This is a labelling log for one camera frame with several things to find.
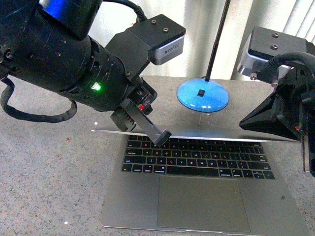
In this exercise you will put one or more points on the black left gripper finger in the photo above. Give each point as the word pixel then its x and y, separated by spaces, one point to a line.
pixel 157 136

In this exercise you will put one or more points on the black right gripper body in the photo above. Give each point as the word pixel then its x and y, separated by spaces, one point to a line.
pixel 289 111

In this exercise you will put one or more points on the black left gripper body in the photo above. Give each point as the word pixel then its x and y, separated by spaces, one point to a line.
pixel 138 91

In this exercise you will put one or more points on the silver laptop with black keyboard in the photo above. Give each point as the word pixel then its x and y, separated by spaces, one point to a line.
pixel 224 182

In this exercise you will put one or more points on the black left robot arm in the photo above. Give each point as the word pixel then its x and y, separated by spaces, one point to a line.
pixel 47 43

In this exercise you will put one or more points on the blue desk lamp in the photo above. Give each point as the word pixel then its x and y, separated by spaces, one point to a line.
pixel 203 94

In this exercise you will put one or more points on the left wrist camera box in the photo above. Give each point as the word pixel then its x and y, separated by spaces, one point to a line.
pixel 156 40

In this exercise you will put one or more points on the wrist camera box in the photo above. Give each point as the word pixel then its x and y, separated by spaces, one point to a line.
pixel 264 44
pixel 156 40

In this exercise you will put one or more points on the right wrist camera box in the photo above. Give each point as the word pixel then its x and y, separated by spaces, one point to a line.
pixel 264 44

